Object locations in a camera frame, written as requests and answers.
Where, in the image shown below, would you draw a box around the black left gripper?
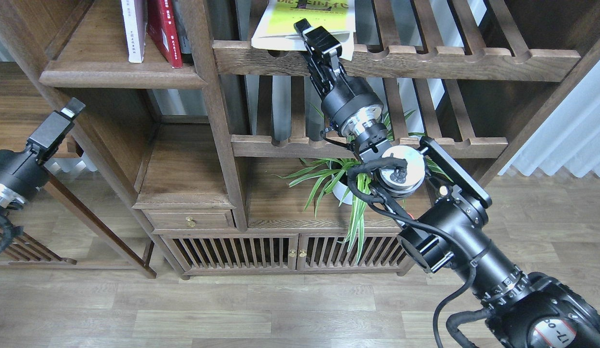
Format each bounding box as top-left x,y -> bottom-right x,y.
0,98 -> 86,203

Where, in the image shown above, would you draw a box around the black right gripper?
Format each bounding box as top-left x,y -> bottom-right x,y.
294,18 -> 384,136

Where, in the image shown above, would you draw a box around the yellow-green paperback book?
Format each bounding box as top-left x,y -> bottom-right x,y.
251,0 -> 356,61

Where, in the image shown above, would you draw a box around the white lavender paperback book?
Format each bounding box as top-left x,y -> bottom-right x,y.
121,0 -> 147,63

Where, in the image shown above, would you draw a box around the red paperback book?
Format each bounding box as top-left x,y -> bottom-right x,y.
147,0 -> 183,69

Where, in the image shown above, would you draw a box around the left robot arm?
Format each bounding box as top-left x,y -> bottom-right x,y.
0,98 -> 86,253

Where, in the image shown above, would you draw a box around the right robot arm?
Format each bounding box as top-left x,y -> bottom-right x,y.
294,18 -> 600,348

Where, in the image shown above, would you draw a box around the upright books on shelf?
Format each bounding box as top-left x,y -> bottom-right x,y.
172,0 -> 191,55

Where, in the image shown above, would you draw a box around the wooden side table left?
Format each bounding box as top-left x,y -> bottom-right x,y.
0,62 -> 157,280

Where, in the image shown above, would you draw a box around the large dark wooden bookshelf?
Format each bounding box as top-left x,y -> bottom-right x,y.
0,0 -> 600,277

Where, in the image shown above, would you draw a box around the spider plant in white pot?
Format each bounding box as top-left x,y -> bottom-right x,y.
274,112 -> 452,254

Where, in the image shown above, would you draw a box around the white curtain right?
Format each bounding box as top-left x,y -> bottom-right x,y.
499,60 -> 600,178

